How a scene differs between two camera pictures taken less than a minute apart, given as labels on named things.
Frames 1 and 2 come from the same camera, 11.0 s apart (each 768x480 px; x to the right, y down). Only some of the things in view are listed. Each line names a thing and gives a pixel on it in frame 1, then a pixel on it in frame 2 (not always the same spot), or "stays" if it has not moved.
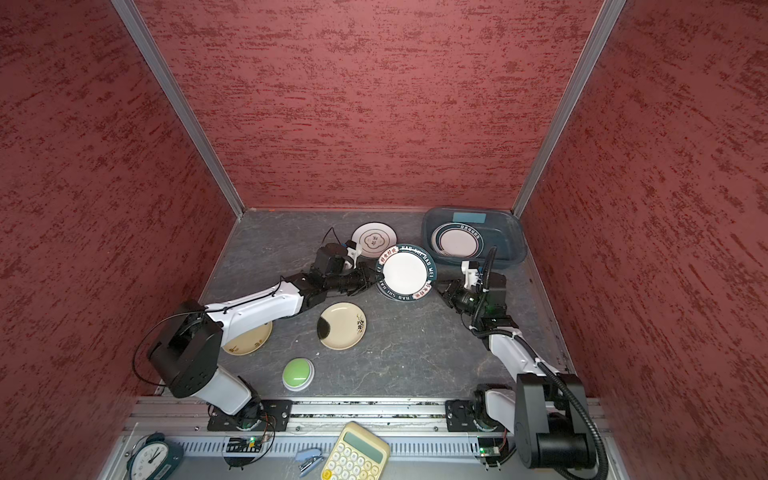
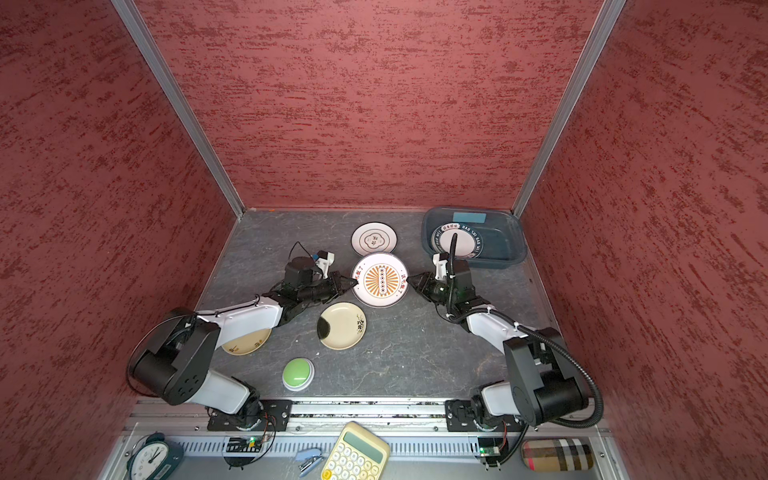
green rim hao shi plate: x=406 y=272 to x=469 y=240
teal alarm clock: x=154 y=458 stays
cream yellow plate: x=342 y=326 stays
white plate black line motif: x=374 y=237 stays
